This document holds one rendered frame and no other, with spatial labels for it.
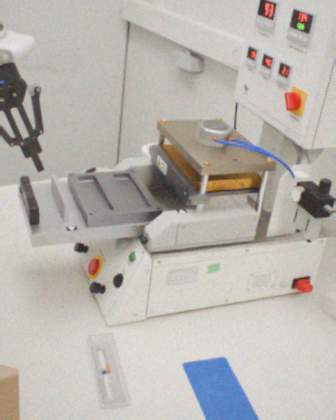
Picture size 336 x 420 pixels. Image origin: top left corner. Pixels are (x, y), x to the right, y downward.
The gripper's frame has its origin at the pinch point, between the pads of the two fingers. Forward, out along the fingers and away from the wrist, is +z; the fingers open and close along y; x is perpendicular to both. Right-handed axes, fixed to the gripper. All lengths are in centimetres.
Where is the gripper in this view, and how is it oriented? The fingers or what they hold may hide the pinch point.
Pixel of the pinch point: (33, 154)
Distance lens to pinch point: 111.8
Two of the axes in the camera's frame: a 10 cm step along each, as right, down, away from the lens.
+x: 4.2, 4.6, -7.8
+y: -8.8, 4.2, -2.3
